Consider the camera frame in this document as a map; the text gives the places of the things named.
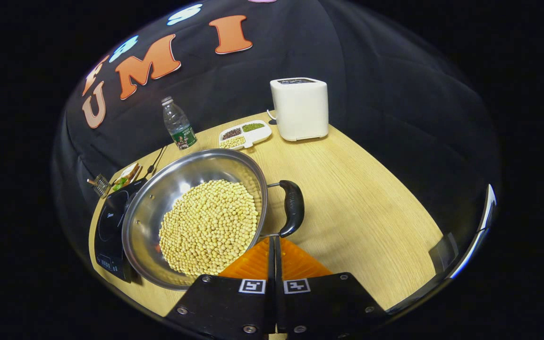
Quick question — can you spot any pile of yellow soybeans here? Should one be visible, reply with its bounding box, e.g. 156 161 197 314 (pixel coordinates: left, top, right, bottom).
159 179 259 277

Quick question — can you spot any black induction cooktop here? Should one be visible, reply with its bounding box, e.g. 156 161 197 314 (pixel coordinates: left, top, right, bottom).
94 178 147 283

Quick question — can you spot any stainless steel pot black handle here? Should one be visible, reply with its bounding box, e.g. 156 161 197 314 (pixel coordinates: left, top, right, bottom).
122 149 305 291

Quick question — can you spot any white toaster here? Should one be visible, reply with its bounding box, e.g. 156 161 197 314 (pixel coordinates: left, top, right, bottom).
270 77 329 142

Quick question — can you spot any black cooktop cable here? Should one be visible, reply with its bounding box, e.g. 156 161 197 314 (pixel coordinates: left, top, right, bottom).
145 145 169 179

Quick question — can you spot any small wire mesh cup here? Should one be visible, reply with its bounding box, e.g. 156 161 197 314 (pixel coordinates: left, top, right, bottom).
87 174 112 198

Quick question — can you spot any white divided bean tray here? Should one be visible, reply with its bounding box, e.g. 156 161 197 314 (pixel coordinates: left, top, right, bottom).
219 120 272 151

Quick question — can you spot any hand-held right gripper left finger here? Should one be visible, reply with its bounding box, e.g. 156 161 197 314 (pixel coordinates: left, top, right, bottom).
165 236 277 339

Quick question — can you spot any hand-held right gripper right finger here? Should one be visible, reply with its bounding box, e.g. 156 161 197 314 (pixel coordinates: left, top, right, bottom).
275 236 389 338

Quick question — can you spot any small white food plate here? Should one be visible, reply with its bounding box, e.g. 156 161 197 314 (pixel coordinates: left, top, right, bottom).
111 163 143 191

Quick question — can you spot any clear plastic water bottle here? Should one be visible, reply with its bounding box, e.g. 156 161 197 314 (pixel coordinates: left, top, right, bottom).
161 96 198 151

